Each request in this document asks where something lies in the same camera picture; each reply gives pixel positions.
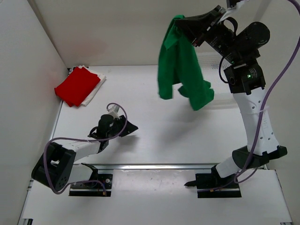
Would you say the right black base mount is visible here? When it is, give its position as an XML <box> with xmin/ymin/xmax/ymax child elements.
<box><xmin>184</xmin><ymin>172</ymin><xmax>241</xmax><ymax>198</ymax></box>

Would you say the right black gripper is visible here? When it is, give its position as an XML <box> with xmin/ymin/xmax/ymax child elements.
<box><xmin>177</xmin><ymin>7</ymin><xmax>242</xmax><ymax>65</ymax></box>

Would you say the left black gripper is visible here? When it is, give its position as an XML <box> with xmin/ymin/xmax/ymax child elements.
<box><xmin>106</xmin><ymin>114</ymin><xmax>138</xmax><ymax>139</ymax></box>

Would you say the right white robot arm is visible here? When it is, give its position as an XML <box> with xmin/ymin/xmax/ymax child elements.
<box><xmin>175</xmin><ymin>6</ymin><xmax>287</xmax><ymax>188</ymax></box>

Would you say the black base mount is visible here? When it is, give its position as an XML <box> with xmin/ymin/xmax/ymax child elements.
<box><xmin>184</xmin><ymin>172</ymin><xmax>241</xmax><ymax>198</ymax></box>
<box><xmin>68</xmin><ymin>163</ymin><xmax>113</xmax><ymax>197</ymax></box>

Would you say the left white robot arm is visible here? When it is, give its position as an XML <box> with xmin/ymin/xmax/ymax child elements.
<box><xmin>31</xmin><ymin>114</ymin><xmax>138</xmax><ymax>195</ymax></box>

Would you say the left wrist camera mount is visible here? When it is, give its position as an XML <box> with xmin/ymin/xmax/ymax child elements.
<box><xmin>107</xmin><ymin>105</ymin><xmax>120</xmax><ymax>119</ymax></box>

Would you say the white t shirt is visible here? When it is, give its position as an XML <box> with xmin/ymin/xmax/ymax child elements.
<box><xmin>79</xmin><ymin>65</ymin><xmax>106</xmax><ymax>107</ymax></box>

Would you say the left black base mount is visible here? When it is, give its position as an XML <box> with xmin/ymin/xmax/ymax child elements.
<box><xmin>68</xmin><ymin>163</ymin><xmax>113</xmax><ymax>197</ymax></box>

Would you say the red t shirt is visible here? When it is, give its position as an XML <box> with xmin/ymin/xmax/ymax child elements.
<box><xmin>54</xmin><ymin>67</ymin><xmax>101</xmax><ymax>107</ymax></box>

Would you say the white plastic basket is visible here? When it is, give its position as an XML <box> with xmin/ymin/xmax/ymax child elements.
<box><xmin>197</xmin><ymin>52</ymin><xmax>222</xmax><ymax>69</ymax></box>

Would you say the green t shirt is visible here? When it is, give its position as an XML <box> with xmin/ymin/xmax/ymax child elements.
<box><xmin>157</xmin><ymin>15</ymin><xmax>215</xmax><ymax>111</ymax></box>

